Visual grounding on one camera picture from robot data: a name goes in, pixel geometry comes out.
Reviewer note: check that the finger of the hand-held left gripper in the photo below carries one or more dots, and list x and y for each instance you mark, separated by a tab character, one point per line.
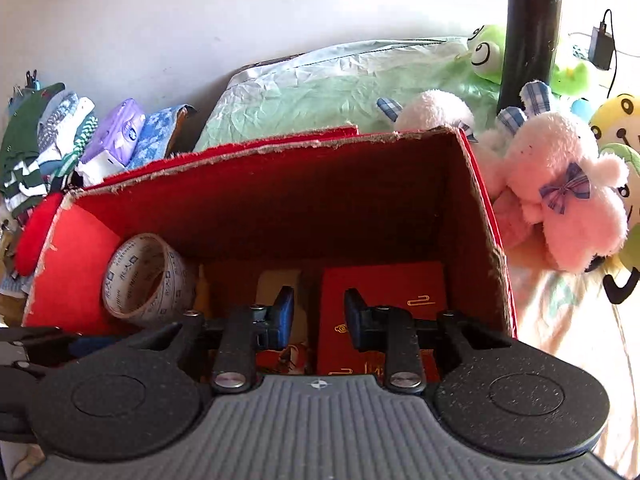
45	340

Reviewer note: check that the small pale pink plush bunny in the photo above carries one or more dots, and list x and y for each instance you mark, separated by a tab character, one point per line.
435	110

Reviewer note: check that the small red box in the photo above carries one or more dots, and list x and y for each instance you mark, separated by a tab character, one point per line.
390	285

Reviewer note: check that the large pale pink plush bunny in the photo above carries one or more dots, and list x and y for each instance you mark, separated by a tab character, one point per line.
560	160

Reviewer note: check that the green frog plush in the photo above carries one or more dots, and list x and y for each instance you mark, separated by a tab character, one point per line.
485	50

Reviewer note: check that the black charger adapter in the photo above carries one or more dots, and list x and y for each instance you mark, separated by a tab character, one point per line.
600	47

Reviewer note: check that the red cardboard box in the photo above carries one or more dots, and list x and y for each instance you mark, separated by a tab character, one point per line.
300	200

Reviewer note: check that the green crinkled plastic bag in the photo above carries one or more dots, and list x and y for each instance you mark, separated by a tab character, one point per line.
325	90

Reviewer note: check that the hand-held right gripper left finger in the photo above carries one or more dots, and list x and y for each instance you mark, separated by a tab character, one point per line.
285	310

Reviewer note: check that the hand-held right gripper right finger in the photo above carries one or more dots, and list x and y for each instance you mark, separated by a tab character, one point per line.
354	315

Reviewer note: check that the floral bed sheet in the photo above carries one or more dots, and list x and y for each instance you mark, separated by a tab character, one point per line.
560	320

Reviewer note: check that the clear packing tape roll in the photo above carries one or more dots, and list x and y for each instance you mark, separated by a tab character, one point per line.
172	285

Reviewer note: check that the small green plush toy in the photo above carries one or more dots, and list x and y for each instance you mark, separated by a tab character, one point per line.
570	77

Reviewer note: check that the pile of striped socks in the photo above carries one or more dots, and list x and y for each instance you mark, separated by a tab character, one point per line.
30	150

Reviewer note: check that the black thermos bottle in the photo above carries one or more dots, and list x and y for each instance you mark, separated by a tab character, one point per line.
530	35

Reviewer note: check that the yellow plush toy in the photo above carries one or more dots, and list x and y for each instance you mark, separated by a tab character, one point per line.
620	115

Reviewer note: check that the blue checkered towel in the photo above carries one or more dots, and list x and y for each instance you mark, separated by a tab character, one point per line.
155	135

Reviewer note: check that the purple tissue pack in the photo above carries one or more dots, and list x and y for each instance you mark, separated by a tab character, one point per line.
117	135

